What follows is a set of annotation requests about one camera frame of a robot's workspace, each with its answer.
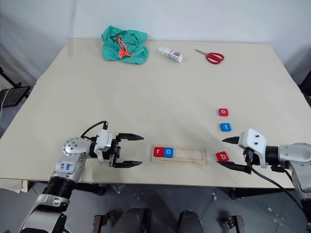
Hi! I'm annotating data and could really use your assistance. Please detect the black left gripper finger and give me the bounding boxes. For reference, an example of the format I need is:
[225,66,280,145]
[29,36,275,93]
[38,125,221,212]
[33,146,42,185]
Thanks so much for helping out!
[118,133,145,142]
[109,160,144,169]

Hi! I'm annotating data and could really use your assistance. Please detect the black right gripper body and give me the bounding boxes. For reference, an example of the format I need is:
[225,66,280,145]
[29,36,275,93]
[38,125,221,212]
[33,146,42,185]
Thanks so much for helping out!
[242,147,255,168]

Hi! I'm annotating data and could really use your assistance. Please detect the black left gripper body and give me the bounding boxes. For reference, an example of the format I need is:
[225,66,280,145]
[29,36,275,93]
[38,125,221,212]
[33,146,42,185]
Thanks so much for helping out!
[107,133,122,168]

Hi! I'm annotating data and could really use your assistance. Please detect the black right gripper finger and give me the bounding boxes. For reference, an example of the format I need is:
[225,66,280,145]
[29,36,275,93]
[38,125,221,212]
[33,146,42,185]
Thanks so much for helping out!
[216,160,252,175]
[221,136,241,145]

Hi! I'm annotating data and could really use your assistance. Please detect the blue letter block t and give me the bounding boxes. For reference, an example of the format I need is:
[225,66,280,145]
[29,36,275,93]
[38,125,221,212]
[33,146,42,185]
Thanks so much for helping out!
[219,122,233,133]

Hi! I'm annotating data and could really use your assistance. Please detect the red letter block b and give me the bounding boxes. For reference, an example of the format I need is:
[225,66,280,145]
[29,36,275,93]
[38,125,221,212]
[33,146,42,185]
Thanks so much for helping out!
[214,151,230,162]

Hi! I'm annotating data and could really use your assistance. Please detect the wooden letter tray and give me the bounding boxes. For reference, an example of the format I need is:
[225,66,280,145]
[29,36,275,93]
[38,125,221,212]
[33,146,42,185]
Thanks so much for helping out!
[151,145,207,166]

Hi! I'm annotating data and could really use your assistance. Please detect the black table foot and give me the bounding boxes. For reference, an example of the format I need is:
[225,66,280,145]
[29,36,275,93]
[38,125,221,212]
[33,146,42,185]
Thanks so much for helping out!
[74,183,105,196]

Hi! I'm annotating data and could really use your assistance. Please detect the dark rounded shape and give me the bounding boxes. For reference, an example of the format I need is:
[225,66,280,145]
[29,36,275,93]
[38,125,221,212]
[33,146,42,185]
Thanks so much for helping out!
[118,207,151,233]
[178,209,204,233]

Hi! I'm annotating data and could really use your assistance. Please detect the green crumpled cloth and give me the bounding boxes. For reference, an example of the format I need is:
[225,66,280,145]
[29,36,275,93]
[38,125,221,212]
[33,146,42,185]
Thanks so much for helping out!
[101,24,150,66]

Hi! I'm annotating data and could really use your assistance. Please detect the white spray bottle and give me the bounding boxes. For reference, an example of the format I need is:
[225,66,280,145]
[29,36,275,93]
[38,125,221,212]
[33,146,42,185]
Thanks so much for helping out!
[157,46,184,64]

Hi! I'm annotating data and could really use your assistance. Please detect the beige board under table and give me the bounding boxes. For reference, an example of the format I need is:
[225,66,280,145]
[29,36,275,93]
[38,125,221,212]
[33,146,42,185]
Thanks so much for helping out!
[0,178,29,194]

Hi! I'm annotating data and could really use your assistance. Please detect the black floor stand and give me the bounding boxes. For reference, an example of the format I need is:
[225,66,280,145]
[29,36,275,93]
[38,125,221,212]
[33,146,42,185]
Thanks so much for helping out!
[0,65,32,109]

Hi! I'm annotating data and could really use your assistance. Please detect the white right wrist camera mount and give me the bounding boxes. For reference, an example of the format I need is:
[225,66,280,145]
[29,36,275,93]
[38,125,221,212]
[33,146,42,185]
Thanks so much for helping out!
[238,128,268,169]

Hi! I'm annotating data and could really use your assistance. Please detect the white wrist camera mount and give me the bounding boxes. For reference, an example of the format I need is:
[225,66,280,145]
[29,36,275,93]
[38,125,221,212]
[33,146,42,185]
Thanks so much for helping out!
[93,130,115,162]
[238,128,268,169]

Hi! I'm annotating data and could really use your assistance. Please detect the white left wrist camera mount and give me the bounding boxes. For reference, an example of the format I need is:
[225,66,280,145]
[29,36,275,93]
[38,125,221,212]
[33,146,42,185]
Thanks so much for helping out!
[93,130,115,162]

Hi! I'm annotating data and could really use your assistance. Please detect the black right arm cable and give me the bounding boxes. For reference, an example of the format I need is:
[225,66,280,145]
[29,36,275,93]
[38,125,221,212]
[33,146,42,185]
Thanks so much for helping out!
[245,162,311,218]

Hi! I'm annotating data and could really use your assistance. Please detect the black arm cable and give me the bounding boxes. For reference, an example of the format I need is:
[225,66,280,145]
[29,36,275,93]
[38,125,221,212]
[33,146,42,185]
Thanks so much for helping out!
[245,162,311,218]
[80,120,109,141]

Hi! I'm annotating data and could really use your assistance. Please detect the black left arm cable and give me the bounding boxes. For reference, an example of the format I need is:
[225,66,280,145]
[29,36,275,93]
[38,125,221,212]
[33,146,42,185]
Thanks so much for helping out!
[80,120,109,141]

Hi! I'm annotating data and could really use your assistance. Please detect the rusty metal bracket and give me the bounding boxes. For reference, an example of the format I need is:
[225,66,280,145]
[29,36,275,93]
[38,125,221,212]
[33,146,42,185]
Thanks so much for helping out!
[218,214,245,233]
[93,213,110,233]

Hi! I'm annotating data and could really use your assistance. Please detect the red handled scissors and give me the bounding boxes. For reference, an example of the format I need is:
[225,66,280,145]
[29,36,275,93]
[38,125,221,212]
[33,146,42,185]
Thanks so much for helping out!
[194,48,225,66]

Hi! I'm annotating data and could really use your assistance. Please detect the orange cord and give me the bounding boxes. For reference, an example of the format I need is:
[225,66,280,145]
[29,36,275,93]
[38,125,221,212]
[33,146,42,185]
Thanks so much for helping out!
[117,36,135,60]

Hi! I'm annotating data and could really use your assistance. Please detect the white floor cable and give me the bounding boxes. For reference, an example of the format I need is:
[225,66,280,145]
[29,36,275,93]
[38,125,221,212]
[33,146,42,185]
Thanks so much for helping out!
[0,87,12,117]

